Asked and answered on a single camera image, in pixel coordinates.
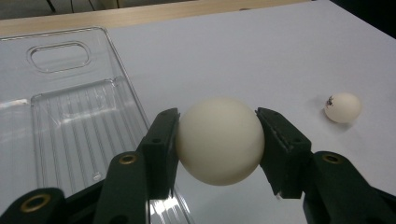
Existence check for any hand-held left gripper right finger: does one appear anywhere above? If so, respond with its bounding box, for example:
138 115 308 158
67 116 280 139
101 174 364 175
255 106 312 200

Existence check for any plain white egg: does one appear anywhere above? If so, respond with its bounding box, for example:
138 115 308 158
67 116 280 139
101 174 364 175
175 96 266 187

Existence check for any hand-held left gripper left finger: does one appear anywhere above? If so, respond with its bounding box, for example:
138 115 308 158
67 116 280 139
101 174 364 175
138 107 181 200

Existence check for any white egg with dark mark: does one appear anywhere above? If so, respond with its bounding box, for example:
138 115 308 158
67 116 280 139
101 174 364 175
323 91 363 124

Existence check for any clear plastic tray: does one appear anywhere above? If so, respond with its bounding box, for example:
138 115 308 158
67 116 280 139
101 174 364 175
0 26 196 224

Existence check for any wooden table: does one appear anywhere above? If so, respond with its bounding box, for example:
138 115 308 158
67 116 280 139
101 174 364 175
0 0 312 38

